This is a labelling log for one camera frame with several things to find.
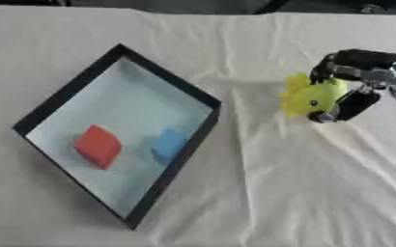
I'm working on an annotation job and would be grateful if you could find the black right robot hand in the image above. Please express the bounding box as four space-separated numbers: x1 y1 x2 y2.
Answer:
306 48 396 124

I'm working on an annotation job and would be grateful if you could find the yellow soft toy bird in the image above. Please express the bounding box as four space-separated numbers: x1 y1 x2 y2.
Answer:
277 72 351 120

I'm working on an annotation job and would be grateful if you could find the black box with white inside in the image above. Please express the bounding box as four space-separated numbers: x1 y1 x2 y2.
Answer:
12 42 225 231

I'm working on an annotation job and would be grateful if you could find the blue block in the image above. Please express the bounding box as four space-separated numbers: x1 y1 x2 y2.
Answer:
149 127 191 166

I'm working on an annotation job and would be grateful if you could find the red block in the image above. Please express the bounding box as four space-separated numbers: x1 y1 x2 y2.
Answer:
72 123 124 171

